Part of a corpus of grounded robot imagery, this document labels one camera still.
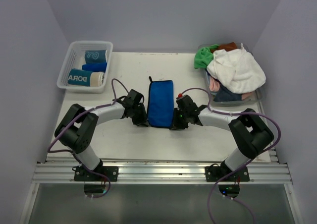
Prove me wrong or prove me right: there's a white plastic basket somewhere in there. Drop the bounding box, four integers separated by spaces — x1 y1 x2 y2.
56 41 113 93

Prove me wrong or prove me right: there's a green towel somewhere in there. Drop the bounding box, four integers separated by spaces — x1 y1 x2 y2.
194 44 219 69

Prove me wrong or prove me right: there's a rolled teal towel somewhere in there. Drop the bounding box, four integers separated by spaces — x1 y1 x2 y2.
84 50 107 64

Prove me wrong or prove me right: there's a blue microfiber towel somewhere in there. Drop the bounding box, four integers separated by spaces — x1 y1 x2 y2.
147 76 174 129

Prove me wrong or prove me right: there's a rolled blue towel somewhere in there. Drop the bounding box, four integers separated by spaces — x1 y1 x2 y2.
82 62 107 72

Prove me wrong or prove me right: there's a clear plastic towel bin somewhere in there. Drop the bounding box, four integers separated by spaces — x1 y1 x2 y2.
198 43 267 108

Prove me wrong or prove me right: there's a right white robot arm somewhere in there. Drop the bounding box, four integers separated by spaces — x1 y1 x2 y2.
170 95 274 181

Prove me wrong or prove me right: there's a teal beige cartoon towel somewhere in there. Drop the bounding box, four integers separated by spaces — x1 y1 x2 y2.
67 69 105 87

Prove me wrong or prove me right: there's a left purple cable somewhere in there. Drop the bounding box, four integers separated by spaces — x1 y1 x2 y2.
47 78 129 199

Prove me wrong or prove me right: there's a dark blue towel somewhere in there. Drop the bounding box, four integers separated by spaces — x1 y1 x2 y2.
213 87 242 102

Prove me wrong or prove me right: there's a brown towel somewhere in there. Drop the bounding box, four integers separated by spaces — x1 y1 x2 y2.
217 42 237 52

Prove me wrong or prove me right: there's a white towel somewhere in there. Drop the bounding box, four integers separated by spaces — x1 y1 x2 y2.
207 47 266 94

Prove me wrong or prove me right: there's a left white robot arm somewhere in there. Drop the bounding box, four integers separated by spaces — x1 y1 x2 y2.
54 89 147 181

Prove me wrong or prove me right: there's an aluminium mounting rail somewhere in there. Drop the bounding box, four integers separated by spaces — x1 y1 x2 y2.
31 158 292 184

